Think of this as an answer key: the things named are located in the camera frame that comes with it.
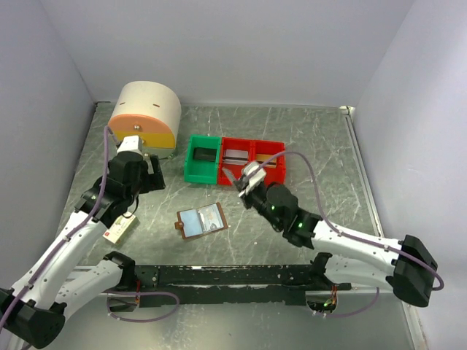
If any black VIP card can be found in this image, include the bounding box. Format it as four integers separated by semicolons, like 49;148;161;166
193;147;217;163

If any brown leather card holder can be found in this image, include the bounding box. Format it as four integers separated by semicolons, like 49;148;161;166
174;202;228;240

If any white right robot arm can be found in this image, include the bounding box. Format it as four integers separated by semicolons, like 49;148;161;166
223;168;438;307

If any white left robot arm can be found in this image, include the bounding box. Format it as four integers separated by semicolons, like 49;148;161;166
1;151;165;349

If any silver white card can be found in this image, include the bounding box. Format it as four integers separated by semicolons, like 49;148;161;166
223;149;249;166

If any gold card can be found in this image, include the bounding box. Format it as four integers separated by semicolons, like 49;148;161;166
254;153;277;168

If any white card in holder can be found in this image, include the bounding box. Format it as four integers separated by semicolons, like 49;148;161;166
198;203;225;233

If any red right plastic bin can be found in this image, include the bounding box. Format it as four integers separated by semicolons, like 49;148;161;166
252;140;286;184

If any green plastic bin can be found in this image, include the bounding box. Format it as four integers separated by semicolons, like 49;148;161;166
184;135;222;184

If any white cardboard box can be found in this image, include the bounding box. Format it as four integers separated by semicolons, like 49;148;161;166
102;212;138;245

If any round mini drawer cabinet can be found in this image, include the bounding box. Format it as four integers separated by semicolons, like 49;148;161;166
108;81;182;158

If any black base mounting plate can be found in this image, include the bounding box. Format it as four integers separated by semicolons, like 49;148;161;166
90;264;352;308

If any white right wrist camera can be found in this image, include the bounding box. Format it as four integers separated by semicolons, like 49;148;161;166
238;161;266;198

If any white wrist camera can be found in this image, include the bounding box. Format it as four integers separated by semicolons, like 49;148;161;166
117;135;143;155
238;161;266;198

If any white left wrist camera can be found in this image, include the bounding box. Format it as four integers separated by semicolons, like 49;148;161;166
117;135;143;155

